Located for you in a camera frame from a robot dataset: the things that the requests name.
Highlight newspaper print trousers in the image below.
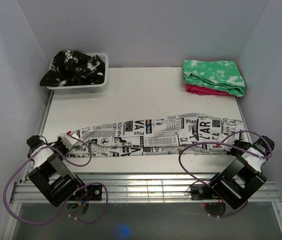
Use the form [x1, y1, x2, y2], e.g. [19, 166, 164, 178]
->
[67, 113, 248, 158]

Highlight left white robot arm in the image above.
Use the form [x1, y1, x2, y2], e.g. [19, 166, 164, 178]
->
[26, 131, 88, 207]

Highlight aluminium rail frame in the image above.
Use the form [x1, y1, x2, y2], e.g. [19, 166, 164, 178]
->
[1, 91, 282, 240]

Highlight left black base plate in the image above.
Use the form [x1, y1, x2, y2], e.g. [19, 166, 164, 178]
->
[69, 184, 103, 202]

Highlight purple cable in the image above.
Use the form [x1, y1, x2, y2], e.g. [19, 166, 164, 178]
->
[3, 130, 109, 226]
[178, 129, 275, 219]

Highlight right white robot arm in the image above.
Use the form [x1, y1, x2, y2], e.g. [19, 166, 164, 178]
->
[206, 135, 275, 210]

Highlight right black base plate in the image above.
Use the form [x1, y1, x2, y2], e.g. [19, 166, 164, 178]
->
[189, 184, 223, 201]

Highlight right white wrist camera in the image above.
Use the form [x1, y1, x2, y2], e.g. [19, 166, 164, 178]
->
[216, 134, 235, 151]

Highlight black white patterned garment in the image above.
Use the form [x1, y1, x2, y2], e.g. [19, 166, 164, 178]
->
[39, 50, 106, 87]

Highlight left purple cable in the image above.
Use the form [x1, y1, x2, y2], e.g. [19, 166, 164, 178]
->
[3, 130, 109, 226]

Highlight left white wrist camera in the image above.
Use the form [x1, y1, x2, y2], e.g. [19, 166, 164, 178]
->
[59, 131, 82, 150]

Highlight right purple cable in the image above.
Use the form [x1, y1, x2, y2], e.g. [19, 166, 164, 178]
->
[178, 129, 275, 219]

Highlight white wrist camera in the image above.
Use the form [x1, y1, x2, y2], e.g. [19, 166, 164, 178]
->
[216, 134, 235, 151]
[59, 131, 82, 150]

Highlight green white folded trousers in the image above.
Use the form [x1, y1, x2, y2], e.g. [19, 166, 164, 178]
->
[182, 60, 246, 97]

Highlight pink folded trousers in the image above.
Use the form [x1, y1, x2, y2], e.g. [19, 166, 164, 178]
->
[185, 83, 231, 96]

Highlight white plastic basket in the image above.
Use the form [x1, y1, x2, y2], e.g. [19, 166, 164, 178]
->
[43, 53, 109, 95]

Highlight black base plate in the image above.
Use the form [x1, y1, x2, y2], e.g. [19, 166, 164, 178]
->
[189, 184, 223, 201]
[69, 184, 103, 202]

